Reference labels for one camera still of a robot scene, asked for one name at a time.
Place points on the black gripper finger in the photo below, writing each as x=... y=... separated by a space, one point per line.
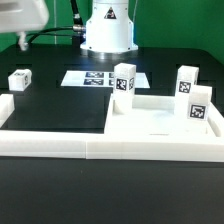
x=22 y=41

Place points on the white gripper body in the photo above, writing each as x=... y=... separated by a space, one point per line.
x=22 y=15

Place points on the white square table top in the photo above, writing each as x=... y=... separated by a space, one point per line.
x=154 y=115

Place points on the white sheet with AprilTags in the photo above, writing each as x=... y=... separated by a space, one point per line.
x=74 y=78

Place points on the white U-shaped fence wall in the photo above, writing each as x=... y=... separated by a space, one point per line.
x=173 y=147

